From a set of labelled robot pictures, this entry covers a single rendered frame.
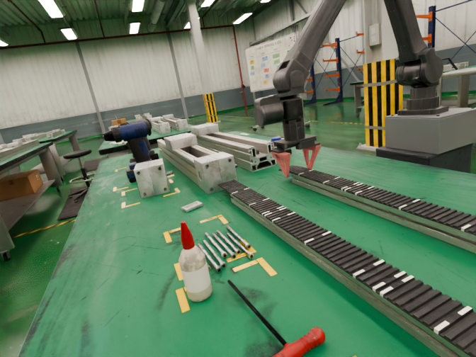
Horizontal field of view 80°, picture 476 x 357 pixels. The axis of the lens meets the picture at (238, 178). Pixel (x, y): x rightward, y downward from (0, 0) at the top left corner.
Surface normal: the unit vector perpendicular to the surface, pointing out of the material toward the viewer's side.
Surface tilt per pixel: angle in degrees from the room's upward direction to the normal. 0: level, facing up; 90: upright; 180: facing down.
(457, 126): 90
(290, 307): 0
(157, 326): 0
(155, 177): 90
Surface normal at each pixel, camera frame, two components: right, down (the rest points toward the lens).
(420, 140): -0.92, 0.26
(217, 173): 0.40, 0.21
